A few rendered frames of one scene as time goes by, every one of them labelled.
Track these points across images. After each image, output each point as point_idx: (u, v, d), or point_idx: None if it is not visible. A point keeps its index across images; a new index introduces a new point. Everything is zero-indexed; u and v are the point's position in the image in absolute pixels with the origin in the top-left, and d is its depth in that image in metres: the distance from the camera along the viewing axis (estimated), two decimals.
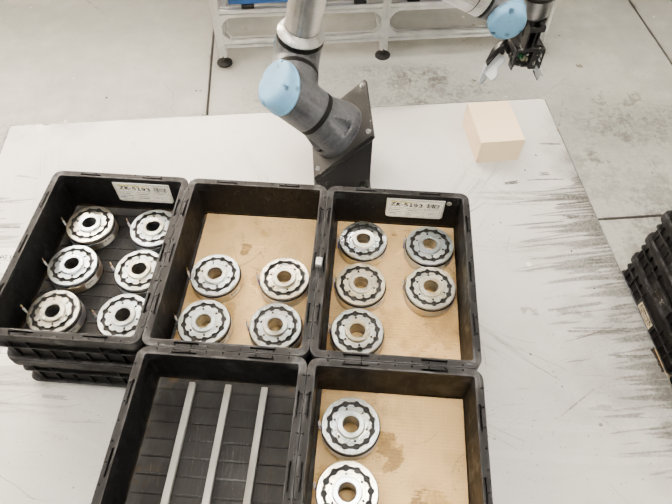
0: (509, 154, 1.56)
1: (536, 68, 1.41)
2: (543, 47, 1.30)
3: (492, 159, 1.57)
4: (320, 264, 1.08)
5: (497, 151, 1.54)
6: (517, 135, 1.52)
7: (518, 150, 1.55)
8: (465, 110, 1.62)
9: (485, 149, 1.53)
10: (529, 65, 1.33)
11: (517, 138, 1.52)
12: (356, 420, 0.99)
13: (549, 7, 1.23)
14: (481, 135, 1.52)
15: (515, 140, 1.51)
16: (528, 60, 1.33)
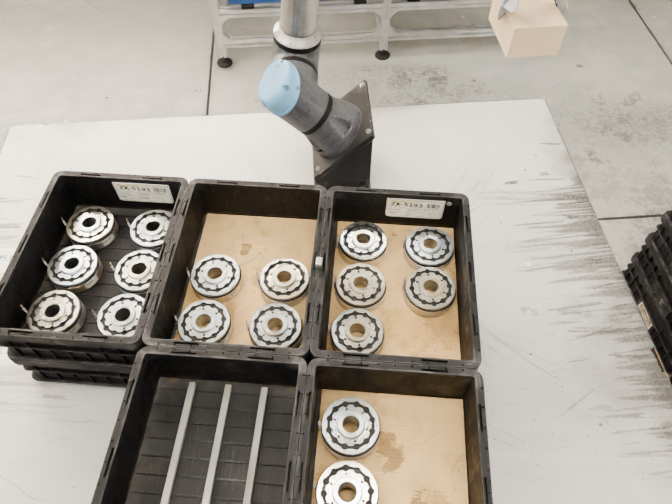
0: (547, 47, 1.28)
1: (559, 1, 1.26)
2: None
3: (526, 54, 1.29)
4: (320, 264, 1.08)
5: (533, 42, 1.26)
6: (557, 20, 1.25)
7: (559, 41, 1.27)
8: None
9: (519, 38, 1.25)
10: None
11: (559, 24, 1.24)
12: (356, 420, 0.99)
13: None
14: (514, 20, 1.25)
15: (556, 26, 1.24)
16: None
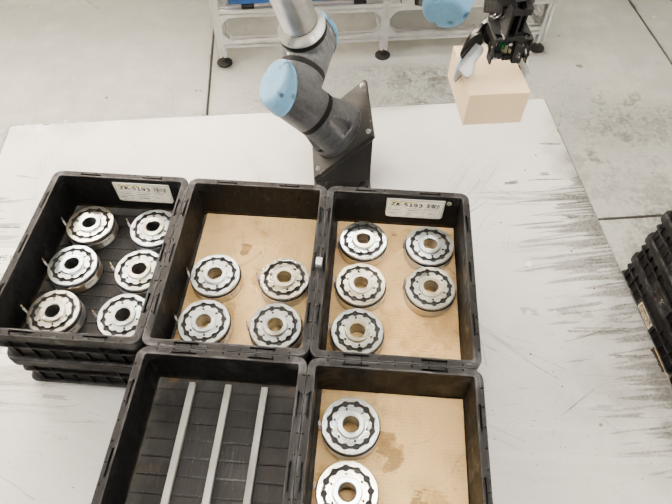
0: (508, 114, 1.14)
1: (522, 63, 1.12)
2: (530, 35, 1.01)
3: (485, 121, 1.15)
4: (320, 264, 1.08)
5: (492, 109, 1.13)
6: (519, 86, 1.11)
7: (521, 108, 1.13)
8: (451, 56, 1.20)
9: (476, 105, 1.11)
10: (513, 58, 1.04)
11: (520, 91, 1.10)
12: (356, 420, 0.99)
13: None
14: (470, 85, 1.11)
15: (516, 93, 1.10)
16: (511, 52, 1.04)
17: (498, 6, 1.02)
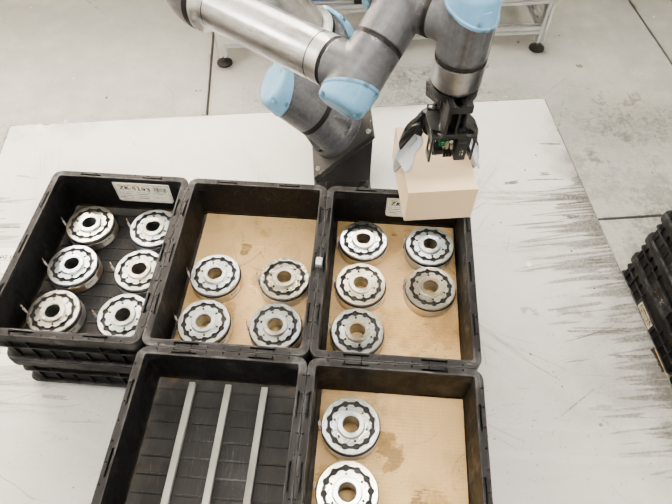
0: (455, 210, 0.99)
1: None
2: (474, 132, 0.87)
3: (429, 217, 1.01)
4: (320, 264, 1.08)
5: (436, 205, 0.98)
6: (466, 181, 0.96)
7: (469, 204, 0.98)
8: (394, 138, 1.06)
9: (417, 202, 0.97)
10: (455, 155, 0.90)
11: (467, 187, 0.95)
12: (356, 420, 0.99)
13: (477, 78, 0.80)
14: (410, 180, 0.96)
15: (463, 190, 0.95)
16: (454, 148, 0.90)
17: (437, 97, 0.88)
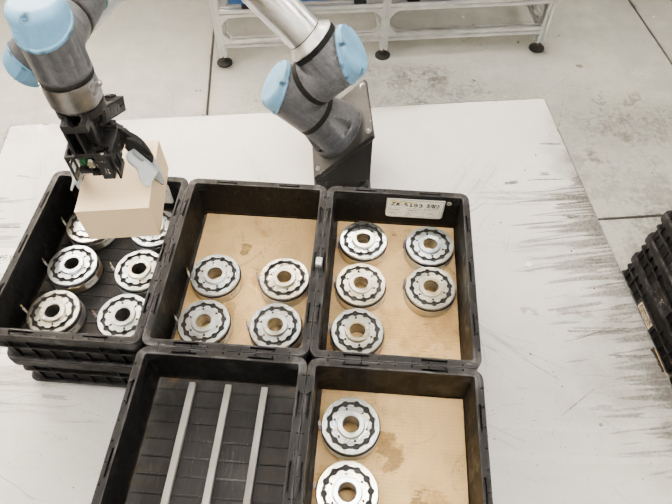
0: (138, 228, 0.97)
1: (149, 170, 0.95)
2: (110, 150, 0.84)
3: (115, 235, 0.98)
4: (320, 264, 1.08)
5: (114, 224, 0.96)
6: (139, 199, 0.94)
7: (150, 222, 0.96)
8: None
9: (90, 221, 0.94)
10: (103, 174, 0.87)
11: (137, 206, 0.93)
12: (356, 420, 0.99)
13: (80, 96, 0.77)
14: (82, 198, 0.94)
15: (132, 209, 0.93)
16: (101, 167, 0.87)
17: None
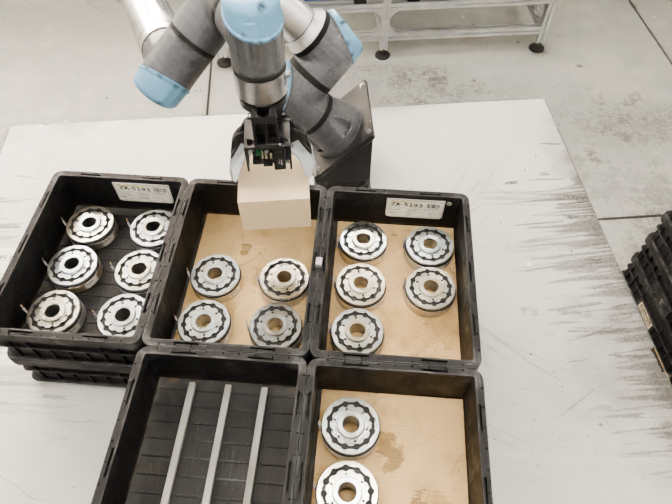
0: (293, 219, 0.98)
1: (306, 162, 0.97)
2: (288, 141, 0.86)
3: (268, 226, 0.99)
4: (320, 264, 1.08)
5: (272, 215, 0.97)
6: (299, 190, 0.95)
7: (306, 213, 0.97)
8: None
9: (250, 211, 0.96)
10: (275, 165, 0.89)
11: (298, 196, 0.94)
12: (356, 420, 0.99)
13: (274, 87, 0.78)
14: (242, 189, 0.95)
15: (293, 199, 0.94)
16: (273, 157, 0.88)
17: None
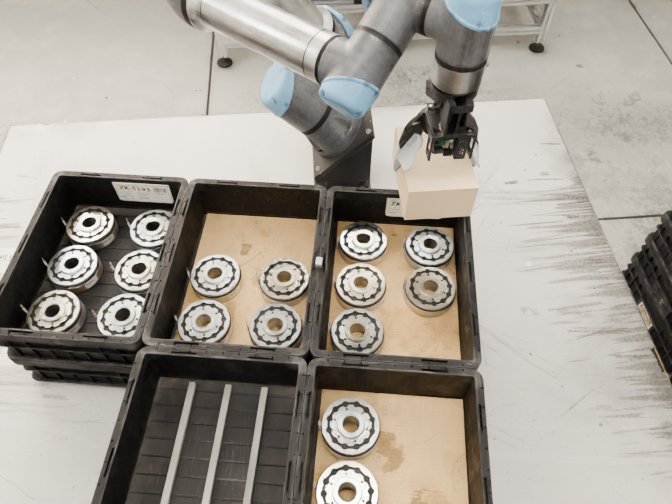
0: (455, 209, 0.99)
1: None
2: (474, 131, 0.87)
3: (429, 216, 1.01)
4: (320, 264, 1.08)
5: (436, 204, 0.98)
6: (466, 180, 0.96)
7: (469, 203, 0.98)
8: (394, 137, 1.06)
9: (417, 201, 0.97)
10: (455, 154, 0.90)
11: (467, 186, 0.95)
12: (356, 420, 0.99)
13: (477, 76, 0.80)
14: (410, 179, 0.96)
15: (463, 189, 0.95)
16: (454, 147, 0.90)
17: (437, 96, 0.88)
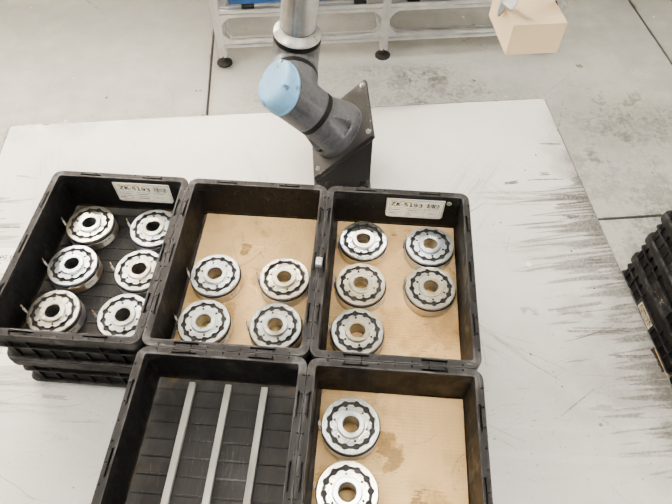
0: (546, 44, 1.28)
1: None
2: None
3: (525, 51, 1.29)
4: (320, 264, 1.08)
5: (532, 39, 1.26)
6: (557, 18, 1.24)
7: (558, 38, 1.27)
8: None
9: (518, 35, 1.25)
10: None
11: (558, 21, 1.24)
12: (356, 420, 0.99)
13: None
14: (513, 17, 1.25)
15: (555, 23, 1.23)
16: None
17: None
